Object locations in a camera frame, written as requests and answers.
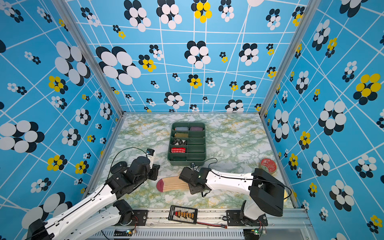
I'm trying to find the tan maroon striped sock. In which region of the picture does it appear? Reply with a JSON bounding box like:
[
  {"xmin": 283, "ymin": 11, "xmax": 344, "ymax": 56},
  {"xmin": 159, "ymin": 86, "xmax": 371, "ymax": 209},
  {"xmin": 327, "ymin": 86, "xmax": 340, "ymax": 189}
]
[{"xmin": 156, "ymin": 176, "xmax": 189, "ymax": 193}]

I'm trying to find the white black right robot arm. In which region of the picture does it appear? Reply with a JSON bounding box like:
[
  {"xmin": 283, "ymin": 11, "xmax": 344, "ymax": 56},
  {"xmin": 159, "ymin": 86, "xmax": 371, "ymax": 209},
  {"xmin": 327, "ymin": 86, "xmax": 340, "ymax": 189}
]
[{"xmin": 179, "ymin": 167, "xmax": 285, "ymax": 221}]

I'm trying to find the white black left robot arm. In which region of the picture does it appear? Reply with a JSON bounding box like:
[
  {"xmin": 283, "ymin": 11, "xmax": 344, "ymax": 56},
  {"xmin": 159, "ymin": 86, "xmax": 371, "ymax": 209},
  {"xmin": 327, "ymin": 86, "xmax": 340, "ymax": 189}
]
[{"xmin": 27, "ymin": 156, "xmax": 160, "ymax": 240}]

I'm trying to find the red green tape roll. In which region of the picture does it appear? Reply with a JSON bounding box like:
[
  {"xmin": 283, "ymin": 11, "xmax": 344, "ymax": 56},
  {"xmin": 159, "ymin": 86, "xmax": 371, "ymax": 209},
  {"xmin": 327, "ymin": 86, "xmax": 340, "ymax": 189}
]
[{"xmin": 259, "ymin": 159, "xmax": 278, "ymax": 175}]

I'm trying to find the black computer mouse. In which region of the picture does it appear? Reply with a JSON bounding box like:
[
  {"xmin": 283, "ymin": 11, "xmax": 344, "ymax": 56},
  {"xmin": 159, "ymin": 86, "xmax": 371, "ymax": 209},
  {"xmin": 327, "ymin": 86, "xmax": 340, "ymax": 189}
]
[{"xmin": 110, "ymin": 161, "xmax": 128, "ymax": 175}]

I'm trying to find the red patterned rolled sock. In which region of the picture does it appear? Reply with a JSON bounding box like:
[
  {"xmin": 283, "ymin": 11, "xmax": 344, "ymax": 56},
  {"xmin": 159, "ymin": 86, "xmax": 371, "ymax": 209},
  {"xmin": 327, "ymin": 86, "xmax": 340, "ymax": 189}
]
[{"xmin": 171, "ymin": 148, "xmax": 187, "ymax": 153}]

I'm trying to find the green plastic organizer tray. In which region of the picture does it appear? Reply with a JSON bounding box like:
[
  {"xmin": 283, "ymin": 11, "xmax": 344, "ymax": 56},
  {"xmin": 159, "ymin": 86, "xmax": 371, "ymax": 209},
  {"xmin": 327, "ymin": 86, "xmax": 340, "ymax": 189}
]
[{"xmin": 168, "ymin": 122, "xmax": 207, "ymax": 167}]

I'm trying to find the black patterned rolled sock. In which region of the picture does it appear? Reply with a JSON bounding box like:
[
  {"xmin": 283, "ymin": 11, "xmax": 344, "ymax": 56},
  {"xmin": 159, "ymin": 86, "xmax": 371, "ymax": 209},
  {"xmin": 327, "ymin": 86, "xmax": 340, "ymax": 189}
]
[{"xmin": 172, "ymin": 138, "xmax": 188, "ymax": 146}]

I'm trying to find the yellow rolled sock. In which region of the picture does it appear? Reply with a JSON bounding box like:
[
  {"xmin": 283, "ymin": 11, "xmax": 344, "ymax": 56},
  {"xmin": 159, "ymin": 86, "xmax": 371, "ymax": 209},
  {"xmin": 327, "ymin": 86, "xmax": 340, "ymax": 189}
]
[{"xmin": 174, "ymin": 133, "xmax": 189, "ymax": 138}]

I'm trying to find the maroon rolled sock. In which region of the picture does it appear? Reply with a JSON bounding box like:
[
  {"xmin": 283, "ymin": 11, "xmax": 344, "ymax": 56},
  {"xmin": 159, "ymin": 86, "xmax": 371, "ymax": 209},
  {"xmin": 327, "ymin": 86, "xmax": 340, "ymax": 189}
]
[{"xmin": 190, "ymin": 126, "xmax": 204, "ymax": 132}]

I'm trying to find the yellow round sponge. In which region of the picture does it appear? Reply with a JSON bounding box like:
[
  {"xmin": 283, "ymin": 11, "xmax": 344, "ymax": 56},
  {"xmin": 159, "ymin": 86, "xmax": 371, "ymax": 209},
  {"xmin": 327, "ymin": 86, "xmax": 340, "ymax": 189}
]
[{"xmin": 284, "ymin": 187, "xmax": 293, "ymax": 202}]

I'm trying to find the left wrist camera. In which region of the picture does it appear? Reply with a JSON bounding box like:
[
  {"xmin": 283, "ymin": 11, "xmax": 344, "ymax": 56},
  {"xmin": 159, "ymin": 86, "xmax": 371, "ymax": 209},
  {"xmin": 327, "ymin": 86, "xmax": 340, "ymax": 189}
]
[{"xmin": 146, "ymin": 149, "xmax": 155, "ymax": 168}]

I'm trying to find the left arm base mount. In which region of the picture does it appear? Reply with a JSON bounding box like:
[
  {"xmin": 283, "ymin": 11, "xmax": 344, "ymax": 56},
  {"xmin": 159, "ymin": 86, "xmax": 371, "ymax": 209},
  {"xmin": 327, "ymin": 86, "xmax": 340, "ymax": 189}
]
[{"xmin": 114, "ymin": 210, "xmax": 149, "ymax": 227}]

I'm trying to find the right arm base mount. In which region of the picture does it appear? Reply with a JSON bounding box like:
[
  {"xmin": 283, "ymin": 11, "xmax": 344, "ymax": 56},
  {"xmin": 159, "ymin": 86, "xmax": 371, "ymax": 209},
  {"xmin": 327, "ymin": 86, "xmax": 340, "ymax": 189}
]
[{"xmin": 222, "ymin": 210, "xmax": 268, "ymax": 227}]

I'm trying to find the red black wire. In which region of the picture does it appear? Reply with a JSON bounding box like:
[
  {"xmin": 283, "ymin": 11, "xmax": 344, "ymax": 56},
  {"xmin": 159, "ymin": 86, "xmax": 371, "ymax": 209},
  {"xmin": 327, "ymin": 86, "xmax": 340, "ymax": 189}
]
[{"xmin": 196, "ymin": 221, "xmax": 228, "ymax": 229}]

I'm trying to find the aluminium front rail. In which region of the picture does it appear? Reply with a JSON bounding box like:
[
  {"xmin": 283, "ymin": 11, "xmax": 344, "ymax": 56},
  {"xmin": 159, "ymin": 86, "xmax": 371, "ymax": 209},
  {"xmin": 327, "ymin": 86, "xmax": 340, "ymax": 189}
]
[{"xmin": 55, "ymin": 207, "xmax": 318, "ymax": 240}]

